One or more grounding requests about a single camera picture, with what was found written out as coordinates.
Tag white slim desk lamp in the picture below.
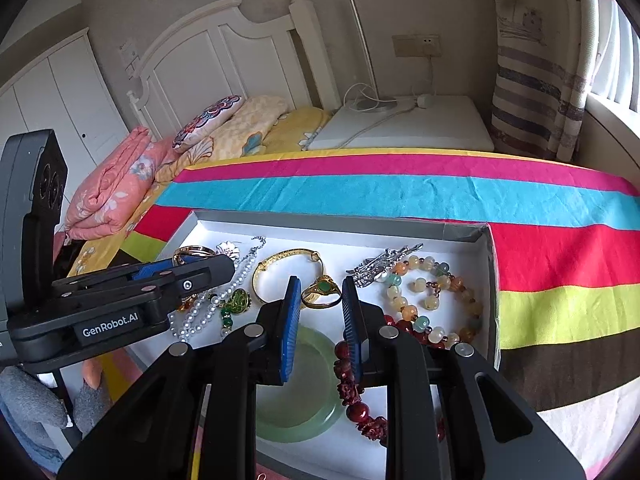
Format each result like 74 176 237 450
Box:
348 0 398 113

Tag pink folded quilt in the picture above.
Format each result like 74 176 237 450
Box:
64 127 175 240

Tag yellow green stone bead bracelet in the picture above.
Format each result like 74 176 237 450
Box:
382 253 485 351

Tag embroidered round cushion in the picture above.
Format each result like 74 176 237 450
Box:
172 94 245 153

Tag white wardrobe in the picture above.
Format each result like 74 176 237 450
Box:
0 28 128 209

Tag wall socket panel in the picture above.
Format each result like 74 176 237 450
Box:
392 35 442 58

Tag grey gloved left hand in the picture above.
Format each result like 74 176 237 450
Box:
1 359 112 450

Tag green jade bangle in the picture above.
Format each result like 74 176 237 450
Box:
256 326 342 443

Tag grey shallow cardboard box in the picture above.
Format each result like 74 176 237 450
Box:
157 210 500 479

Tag white bed headboard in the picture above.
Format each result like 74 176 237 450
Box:
128 0 342 139

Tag yellow patterned pillow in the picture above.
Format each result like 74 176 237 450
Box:
155 96 288 183

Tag striped patterned curtain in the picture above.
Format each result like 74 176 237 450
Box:
489 0 599 162

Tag gold ring green stone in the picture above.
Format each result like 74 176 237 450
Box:
300 274 342 310

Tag gold bangle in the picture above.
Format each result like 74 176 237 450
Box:
250 247 324 304

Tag enamel flower hair clip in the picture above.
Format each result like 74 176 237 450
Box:
178 292 216 312

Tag silver pink brooch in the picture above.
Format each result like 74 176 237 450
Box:
346 243 423 288

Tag dark red bead bracelet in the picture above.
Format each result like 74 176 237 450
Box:
333 311 449 449

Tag white pearl necklace green pendant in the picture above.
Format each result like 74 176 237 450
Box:
169 236 266 342

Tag white bedside table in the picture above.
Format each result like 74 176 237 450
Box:
307 96 495 152

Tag colourful striped bed sheet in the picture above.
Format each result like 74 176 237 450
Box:
94 148 639 479

